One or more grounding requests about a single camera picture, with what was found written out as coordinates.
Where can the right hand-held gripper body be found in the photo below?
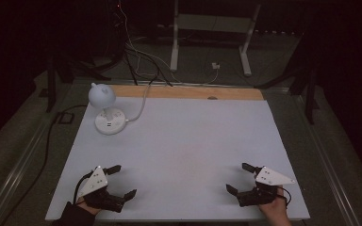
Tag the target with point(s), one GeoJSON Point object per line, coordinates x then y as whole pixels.
{"type": "Point", "coordinates": [264, 186]}

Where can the black square floor plate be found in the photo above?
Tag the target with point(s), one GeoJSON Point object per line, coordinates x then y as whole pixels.
{"type": "Point", "coordinates": [66, 118]}

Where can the white table sheet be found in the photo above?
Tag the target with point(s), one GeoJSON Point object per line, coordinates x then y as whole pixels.
{"type": "Point", "coordinates": [182, 150]}

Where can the white metal stand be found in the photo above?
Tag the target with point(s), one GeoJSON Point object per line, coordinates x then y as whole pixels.
{"type": "Point", "coordinates": [212, 25]}

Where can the black metal stand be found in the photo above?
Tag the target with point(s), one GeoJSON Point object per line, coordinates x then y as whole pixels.
{"type": "Point", "coordinates": [304, 78]}

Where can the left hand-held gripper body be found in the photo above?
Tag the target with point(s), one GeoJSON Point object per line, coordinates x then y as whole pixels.
{"type": "Point", "coordinates": [95, 185]}

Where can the white plug adapter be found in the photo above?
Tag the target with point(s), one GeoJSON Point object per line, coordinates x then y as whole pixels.
{"type": "Point", "coordinates": [215, 65]}

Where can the black tripod stand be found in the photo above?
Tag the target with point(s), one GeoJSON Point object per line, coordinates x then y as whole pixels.
{"type": "Point", "coordinates": [72, 69]}

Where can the person's left hand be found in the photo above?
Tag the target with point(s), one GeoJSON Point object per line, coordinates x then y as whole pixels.
{"type": "Point", "coordinates": [88, 205]}

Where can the person's right hand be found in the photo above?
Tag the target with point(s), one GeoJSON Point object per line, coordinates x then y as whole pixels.
{"type": "Point", "coordinates": [275, 211]}

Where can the white desk lamp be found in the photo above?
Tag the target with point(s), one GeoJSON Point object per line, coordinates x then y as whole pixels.
{"type": "Point", "coordinates": [106, 109]}

